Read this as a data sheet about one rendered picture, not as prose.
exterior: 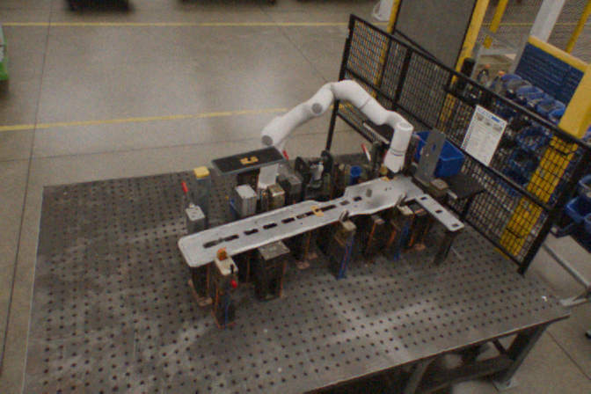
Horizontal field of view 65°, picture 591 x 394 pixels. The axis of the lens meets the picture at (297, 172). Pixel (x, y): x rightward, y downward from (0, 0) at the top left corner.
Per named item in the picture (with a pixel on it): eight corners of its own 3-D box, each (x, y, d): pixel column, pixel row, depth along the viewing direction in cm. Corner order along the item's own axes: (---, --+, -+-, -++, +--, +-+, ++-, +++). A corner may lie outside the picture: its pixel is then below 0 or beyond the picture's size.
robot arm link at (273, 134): (277, 140, 279) (266, 154, 267) (265, 124, 277) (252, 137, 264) (340, 99, 249) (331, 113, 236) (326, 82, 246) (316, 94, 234)
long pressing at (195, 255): (193, 273, 198) (193, 271, 198) (174, 239, 213) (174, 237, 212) (426, 195, 264) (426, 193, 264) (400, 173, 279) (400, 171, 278)
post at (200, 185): (197, 245, 251) (197, 179, 226) (192, 236, 256) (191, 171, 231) (210, 241, 255) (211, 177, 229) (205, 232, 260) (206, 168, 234)
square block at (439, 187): (422, 236, 279) (440, 189, 258) (412, 228, 285) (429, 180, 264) (431, 232, 283) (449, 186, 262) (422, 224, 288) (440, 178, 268)
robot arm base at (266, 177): (246, 171, 296) (250, 148, 284) (274, 168, 303) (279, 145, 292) (256, 191, 283) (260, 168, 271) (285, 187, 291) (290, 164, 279)
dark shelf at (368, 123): (458, 201, 261) (460, 198, 259) (361, 124, 320) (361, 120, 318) (484, 193, 271) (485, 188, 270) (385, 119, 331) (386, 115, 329)
